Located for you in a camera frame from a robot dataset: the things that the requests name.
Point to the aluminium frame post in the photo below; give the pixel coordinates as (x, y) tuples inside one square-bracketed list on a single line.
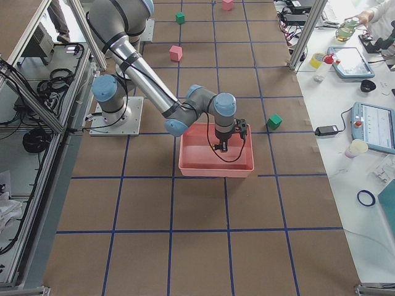
[(312, 20)]

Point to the teach pendant tablet far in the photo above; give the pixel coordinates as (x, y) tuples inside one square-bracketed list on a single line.
[(353, 65)]

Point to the black power adapter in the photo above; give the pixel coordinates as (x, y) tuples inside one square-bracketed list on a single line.
[(328, 130)]

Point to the pink foam cube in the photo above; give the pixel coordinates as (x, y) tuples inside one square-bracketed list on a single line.
[(175, 53), (227, 5)]

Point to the clear spray bottle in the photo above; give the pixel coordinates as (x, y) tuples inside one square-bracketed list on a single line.
[(324, 67)]

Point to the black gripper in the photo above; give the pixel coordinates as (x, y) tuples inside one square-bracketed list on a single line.
[(221, 137)]

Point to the green foam cube near bin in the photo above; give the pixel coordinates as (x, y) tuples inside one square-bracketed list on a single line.
[(274, 121)]

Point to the pink foam cube far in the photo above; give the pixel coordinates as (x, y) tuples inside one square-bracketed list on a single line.
[(227, 5)]

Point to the white paper cup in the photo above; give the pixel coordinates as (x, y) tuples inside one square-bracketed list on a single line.
[(356, 148)]

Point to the teach pendant tablet near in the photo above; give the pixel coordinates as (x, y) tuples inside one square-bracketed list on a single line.
[(374, 125)]

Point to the pink plastic bin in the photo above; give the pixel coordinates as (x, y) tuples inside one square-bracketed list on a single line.
[(196, 157)]

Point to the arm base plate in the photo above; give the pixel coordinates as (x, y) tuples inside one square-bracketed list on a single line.
[(124, 122)]

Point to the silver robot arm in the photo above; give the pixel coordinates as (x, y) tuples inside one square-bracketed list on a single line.
[(112, 24)]

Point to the teach pendant tablet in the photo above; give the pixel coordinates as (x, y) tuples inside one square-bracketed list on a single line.
[(374, 125), (353, 65)]

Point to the yellow tape roll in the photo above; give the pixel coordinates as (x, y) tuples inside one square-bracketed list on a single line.
[(316, 60)]

